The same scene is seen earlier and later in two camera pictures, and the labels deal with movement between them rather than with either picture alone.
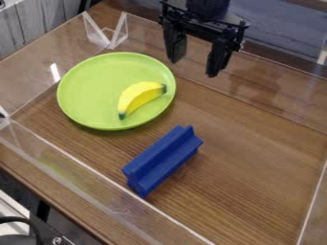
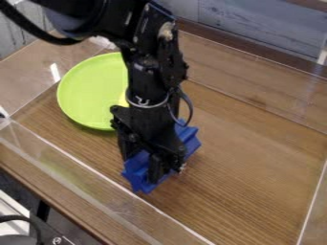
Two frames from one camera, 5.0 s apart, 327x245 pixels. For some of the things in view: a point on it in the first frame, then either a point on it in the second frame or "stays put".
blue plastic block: (163, 159) stays put
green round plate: (94, 81) stays put
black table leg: (43, 211) stays put
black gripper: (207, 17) → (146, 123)
